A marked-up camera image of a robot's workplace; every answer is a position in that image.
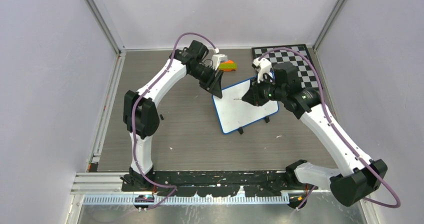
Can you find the perforated metal strip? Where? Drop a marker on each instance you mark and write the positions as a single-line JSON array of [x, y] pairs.
[[149, 199]]

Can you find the blue framed whiteboard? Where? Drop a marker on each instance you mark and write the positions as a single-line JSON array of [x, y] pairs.
[[235, 114]]

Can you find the aluminium frame rail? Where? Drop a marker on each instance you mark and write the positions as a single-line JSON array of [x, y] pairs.
[[110, 182]]

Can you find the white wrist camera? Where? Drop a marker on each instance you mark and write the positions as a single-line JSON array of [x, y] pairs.
[[262, 66], [217, 59]]

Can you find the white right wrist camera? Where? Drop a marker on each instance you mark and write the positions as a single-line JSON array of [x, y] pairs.
[[262, 66]]

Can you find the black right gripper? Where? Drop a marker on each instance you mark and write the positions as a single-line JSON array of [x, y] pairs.
[[253, 95]]

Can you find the orange green toy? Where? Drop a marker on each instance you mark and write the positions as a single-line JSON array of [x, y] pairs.
[[228, 66]]

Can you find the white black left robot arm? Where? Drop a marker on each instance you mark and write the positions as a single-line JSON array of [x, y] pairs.
[[140, 113]]

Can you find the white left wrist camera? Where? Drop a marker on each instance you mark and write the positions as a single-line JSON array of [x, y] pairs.
[[217, 59]]

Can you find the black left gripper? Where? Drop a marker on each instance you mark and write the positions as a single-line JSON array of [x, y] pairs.
[[216, 87]]

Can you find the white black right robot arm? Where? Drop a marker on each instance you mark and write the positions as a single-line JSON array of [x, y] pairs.
[[357, 175]]

